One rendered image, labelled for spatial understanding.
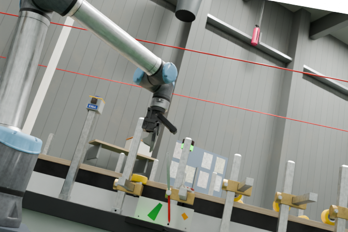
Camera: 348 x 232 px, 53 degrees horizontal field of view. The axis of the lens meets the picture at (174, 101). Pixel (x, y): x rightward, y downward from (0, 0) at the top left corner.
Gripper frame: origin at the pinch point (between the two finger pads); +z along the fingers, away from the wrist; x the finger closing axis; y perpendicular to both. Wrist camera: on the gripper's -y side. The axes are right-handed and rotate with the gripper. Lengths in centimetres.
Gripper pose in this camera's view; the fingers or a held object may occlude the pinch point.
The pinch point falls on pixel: (151, 149)
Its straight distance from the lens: 166.5
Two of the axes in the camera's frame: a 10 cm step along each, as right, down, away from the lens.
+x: -0.4, -3.4, -9.4
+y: -9.7, -2.1, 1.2
